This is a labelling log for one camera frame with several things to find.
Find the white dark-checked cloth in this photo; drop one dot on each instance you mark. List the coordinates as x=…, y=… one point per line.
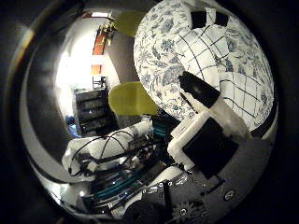
x=202, y=53

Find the yellow-green chair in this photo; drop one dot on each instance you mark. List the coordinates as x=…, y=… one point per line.
x=129, y=21
x=132, y=99

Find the blue floral white tablecloth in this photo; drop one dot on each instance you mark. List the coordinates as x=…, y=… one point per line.
x=155, y=62

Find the black shelf unit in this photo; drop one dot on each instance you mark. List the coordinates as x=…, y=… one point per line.
x=92, y=112

